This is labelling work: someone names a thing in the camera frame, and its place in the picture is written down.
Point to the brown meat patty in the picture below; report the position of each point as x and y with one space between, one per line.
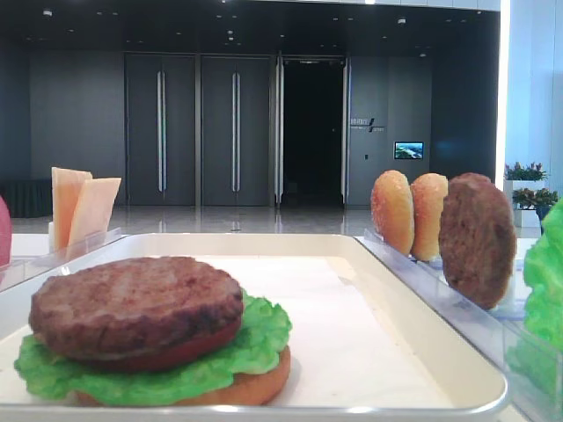
133 307
477 240

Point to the lettuce leaf on tray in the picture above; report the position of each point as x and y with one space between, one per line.
51 377

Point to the tomato slice on lettuce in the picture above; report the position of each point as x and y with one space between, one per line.
172 356

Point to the orange cheese slice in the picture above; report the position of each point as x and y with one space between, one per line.
66 187

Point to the upright red tomato slice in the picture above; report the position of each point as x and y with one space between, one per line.
5 234

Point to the upright green lettuce leaf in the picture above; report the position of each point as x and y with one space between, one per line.
543 281

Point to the upright bun slice inner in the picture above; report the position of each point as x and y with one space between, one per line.
392 210

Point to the upright bun slice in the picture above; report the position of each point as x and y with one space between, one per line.
428 192
392 210

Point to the open glass door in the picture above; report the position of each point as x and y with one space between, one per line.
279 130

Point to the dark double door middle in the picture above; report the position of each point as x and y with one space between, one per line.
235 131

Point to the dark double door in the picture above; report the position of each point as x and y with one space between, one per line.
235 131
161 130

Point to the upright bun slice outer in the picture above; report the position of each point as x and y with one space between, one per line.
428 192

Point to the metal baking tray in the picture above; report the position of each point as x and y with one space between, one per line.
364 346

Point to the dark double door left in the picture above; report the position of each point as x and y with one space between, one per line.
161 130

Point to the bottom bun on tray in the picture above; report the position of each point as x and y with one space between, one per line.
259 382

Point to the flower planter lower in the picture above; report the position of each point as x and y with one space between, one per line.
531 206

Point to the flower planter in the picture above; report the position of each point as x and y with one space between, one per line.
519 176
531 206

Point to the flower planter upper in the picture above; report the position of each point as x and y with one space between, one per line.
519 176

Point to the wall display screen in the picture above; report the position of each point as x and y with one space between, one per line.
408 150

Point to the left clear acrylic rail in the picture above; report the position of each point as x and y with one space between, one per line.
23 268

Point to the clear acrylic rail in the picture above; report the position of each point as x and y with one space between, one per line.
23 268
492 332

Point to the right clear acrylic rail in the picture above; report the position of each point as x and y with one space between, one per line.
492 332

